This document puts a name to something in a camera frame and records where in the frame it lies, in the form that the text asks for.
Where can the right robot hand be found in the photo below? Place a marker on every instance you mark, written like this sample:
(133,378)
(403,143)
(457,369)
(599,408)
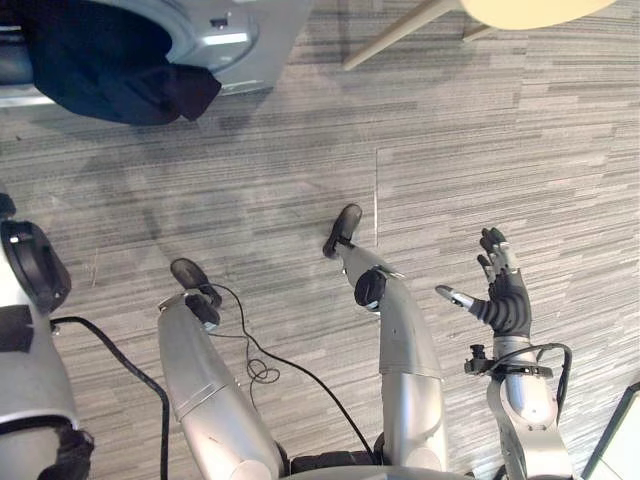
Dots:
(510,305)

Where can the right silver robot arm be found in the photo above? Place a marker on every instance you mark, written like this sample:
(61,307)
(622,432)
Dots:
(530,400)

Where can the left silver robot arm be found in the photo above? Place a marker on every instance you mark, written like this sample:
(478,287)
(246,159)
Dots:
(30,360)

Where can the white front-load washing machine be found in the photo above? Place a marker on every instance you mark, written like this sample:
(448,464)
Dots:
(250,45)

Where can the dark navy clothes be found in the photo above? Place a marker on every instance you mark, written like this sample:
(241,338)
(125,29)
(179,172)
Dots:
(110,65)

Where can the right silver robot leg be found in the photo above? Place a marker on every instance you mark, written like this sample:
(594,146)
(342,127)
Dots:
(407,360)

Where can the silver robot leg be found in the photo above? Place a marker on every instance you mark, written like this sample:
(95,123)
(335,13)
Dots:
(210,390)
(407,360)

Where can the white panel with dark edge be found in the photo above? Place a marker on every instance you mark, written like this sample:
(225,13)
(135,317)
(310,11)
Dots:
(620,440)

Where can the black robot waist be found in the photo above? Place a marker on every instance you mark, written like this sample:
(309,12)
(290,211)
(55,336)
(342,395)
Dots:
(335,462)

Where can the short light wooden furniture leg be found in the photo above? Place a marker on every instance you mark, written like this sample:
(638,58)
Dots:
(477,33)

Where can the cream round seat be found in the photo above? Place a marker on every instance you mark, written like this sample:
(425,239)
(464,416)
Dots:
(530,10)

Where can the left silver robot leg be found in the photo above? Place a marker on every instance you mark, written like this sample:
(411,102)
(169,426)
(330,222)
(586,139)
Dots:
(210,390)

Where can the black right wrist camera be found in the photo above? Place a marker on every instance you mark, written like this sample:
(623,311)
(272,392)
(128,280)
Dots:
(476,361)

